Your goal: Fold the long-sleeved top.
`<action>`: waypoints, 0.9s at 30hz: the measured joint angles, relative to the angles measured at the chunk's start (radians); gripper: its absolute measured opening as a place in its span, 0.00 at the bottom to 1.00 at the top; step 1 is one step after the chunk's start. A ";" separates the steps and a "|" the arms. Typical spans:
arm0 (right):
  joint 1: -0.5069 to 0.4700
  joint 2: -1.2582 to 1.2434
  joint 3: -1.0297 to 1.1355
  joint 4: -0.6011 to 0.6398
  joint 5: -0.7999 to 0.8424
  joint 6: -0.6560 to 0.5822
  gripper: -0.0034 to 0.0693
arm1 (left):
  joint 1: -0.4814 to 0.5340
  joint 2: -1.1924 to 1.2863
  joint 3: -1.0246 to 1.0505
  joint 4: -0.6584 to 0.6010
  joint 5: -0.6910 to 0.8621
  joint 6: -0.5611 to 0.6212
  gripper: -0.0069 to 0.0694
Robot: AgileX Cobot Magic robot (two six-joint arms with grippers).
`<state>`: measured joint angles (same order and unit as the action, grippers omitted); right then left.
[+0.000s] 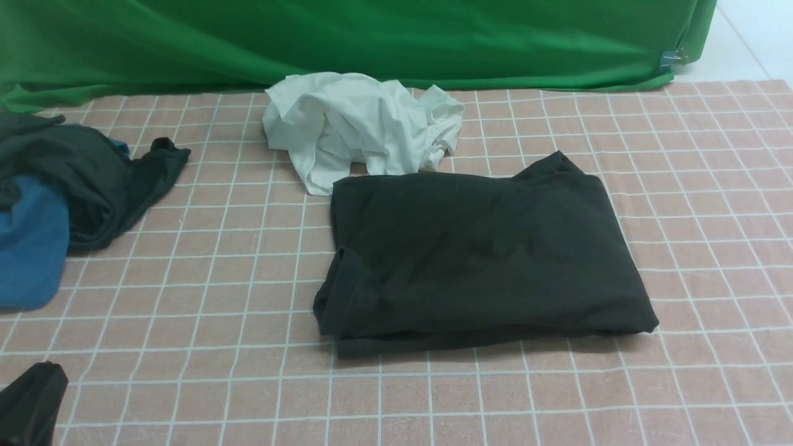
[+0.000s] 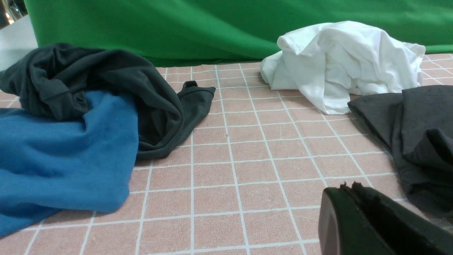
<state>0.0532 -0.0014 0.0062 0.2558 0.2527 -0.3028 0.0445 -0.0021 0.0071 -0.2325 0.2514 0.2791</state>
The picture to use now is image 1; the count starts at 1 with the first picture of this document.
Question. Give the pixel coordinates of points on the green backdrop cloth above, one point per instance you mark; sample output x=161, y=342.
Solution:
x=71, y=52

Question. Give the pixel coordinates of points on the dark teal shirt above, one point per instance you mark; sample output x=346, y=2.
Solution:
x=106, y=191

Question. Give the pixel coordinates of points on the white shirt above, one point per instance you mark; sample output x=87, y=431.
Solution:
x=328, y=121

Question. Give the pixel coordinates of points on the metal binder clip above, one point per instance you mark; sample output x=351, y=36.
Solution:
x=672, y=59

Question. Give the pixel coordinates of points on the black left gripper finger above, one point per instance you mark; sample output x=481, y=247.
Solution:
x=31, y=403

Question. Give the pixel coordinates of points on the blue t-shirt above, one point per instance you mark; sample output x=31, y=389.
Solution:
x=35, y=236

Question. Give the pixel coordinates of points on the dark gray long-sleeve top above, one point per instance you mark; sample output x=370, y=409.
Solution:
x=439, y=261

